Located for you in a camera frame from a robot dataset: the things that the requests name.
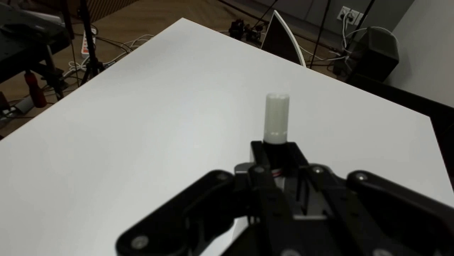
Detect white wall power outlet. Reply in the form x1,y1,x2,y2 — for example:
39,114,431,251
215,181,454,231
338,6,364,26

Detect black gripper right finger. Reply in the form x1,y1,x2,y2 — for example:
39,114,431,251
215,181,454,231
269,143,454,256

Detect black white marker pen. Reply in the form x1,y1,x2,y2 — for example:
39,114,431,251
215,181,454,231
265,94,290,145

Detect black speaker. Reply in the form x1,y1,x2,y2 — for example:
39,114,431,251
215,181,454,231
348,27,401,81

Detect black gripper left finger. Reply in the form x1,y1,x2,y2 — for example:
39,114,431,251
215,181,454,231
116,141,304,256

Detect black tripod stand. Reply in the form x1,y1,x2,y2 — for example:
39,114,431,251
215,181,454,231
60,0,106,84

